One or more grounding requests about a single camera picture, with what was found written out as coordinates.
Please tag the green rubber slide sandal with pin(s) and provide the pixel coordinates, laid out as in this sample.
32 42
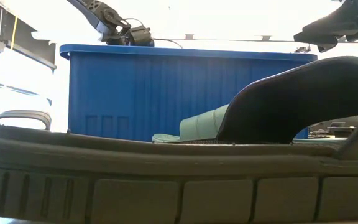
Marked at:
200 126

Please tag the black rubber slide sandal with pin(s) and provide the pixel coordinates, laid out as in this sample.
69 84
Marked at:
166 199

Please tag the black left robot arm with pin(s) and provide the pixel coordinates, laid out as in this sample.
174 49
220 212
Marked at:
98 12

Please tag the blue plastic bin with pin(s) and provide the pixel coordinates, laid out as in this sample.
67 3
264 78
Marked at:
135 93

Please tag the small dark distant fixture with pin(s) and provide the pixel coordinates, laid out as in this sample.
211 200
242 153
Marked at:
302 49

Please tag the distant desk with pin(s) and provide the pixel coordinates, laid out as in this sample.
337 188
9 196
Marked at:
337 127

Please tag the grey overhead structure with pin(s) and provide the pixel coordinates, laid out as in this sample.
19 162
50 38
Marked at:
26 40

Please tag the grey horizontal rail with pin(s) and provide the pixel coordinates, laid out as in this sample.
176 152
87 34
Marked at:
228 40

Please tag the thin dark rail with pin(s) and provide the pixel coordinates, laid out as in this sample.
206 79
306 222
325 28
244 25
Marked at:
26 91

